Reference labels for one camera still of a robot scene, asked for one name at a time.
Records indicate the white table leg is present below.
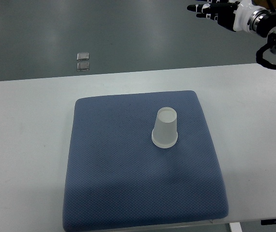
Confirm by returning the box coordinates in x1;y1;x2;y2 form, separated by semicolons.
229;222;243;232

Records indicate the lower metal floor plate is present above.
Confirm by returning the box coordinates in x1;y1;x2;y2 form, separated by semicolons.
77;61;90;72

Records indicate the white paper cup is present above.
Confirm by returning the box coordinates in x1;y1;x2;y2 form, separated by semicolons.
152;107;178;144
152;140;177;149

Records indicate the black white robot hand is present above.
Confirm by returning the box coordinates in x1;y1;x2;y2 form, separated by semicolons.
186;0;267;32

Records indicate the upper metal floor plate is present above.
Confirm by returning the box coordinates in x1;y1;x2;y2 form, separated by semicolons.
77;52;90;61

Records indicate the white paper cup on cushion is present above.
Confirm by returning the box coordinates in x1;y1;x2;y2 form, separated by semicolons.
152;140;177;149

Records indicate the blue fabric cushion mat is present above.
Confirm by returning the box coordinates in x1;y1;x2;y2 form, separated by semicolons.
62;90;229;232

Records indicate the metal floor plate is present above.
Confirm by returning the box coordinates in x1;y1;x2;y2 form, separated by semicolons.
77;52;90;61
77;61;90;72

